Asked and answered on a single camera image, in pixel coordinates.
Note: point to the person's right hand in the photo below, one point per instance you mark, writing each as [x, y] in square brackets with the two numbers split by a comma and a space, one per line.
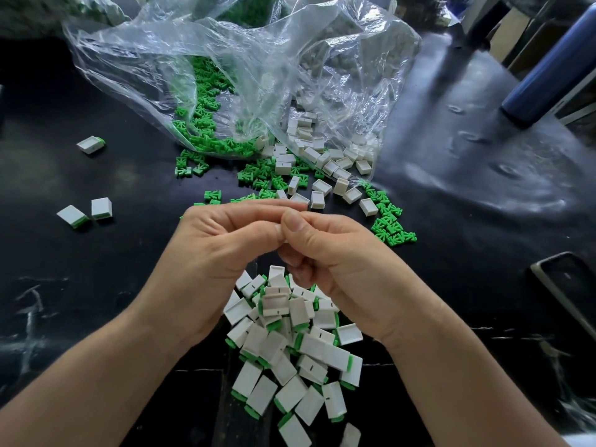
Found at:
[349, 270]

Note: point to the person's left hand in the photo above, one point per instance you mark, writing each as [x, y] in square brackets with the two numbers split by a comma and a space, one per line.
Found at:
[205, 265]

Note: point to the pile of assembled white-green pieces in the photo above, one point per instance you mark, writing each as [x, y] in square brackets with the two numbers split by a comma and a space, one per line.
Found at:
[289, 363]

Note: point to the heap of white caps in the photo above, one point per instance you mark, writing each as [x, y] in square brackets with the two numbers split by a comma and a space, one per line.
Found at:
[321, 158]

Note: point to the assembled white-green part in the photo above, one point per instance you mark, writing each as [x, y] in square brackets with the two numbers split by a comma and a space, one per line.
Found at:
[90, 144]
[102, 208]
[72, 216]

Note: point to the pile of green clips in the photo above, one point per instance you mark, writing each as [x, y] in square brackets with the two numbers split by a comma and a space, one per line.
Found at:
[200, 121]

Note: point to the person's left forearm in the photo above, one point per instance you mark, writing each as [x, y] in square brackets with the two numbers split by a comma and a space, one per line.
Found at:
[84, 386]

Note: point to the person's right forearm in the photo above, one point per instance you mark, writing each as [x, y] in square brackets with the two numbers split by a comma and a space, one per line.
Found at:
[470, 386]

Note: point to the clear plastic bag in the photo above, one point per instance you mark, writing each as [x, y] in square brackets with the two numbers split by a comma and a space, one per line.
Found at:
[349, 56]

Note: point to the black smartphone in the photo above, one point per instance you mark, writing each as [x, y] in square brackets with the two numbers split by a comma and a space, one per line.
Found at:
[570, 295]

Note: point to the plastic bag full of green pieces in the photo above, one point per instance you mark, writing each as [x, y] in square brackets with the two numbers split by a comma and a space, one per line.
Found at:
[247, 9]

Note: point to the brown cardboard box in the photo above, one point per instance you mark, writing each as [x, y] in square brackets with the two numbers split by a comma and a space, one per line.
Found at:
[508, 32]

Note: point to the blue cylinder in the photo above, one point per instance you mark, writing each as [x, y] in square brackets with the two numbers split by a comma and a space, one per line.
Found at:
[551, 65]

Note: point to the large bag of assembled pieces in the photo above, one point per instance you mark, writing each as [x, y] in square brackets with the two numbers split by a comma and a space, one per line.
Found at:
[46, 12]

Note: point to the white metal frame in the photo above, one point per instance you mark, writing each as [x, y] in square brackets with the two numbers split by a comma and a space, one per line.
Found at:
[477, 6]

